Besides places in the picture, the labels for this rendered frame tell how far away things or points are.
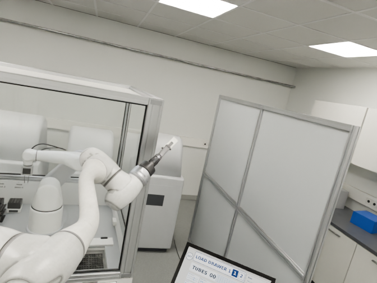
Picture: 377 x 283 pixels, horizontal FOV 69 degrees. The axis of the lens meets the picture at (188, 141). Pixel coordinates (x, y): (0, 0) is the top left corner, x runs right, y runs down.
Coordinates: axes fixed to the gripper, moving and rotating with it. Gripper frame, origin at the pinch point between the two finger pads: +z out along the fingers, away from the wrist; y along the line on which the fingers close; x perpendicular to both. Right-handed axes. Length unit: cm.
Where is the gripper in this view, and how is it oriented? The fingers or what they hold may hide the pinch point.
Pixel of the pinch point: (170, 144)
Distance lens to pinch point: 136.1
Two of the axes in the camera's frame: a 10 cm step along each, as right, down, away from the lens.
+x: -7.1, -7.0, -0.6
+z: 5.7, -6.2, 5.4
